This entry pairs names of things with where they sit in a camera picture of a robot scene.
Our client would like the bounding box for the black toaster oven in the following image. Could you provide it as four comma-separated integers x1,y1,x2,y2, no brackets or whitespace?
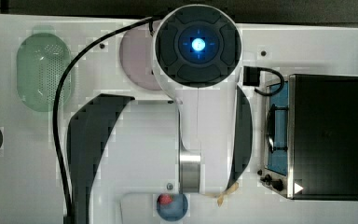
258,74,358,201

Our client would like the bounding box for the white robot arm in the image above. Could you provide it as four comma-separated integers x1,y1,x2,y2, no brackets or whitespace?
151,5,253,195

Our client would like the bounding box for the pink oval plate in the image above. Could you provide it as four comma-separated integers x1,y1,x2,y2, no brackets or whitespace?
119,24,160,91

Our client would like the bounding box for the red strawberry toy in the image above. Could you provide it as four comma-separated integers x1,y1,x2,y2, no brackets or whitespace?
158,194,173,205

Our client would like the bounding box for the peeled banana toy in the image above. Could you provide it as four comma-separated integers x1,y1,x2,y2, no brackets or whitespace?
205,182,240,207

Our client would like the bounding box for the blue bowl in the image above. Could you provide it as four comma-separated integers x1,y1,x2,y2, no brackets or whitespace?
156,194,188,221

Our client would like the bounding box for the green perforated colander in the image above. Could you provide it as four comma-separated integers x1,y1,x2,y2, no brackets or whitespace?
16,33,71,112

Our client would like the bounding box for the black camera box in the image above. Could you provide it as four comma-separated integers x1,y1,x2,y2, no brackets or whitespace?
242,66,260,87

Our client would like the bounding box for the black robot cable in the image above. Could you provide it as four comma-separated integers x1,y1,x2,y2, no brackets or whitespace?
52,16,155,224

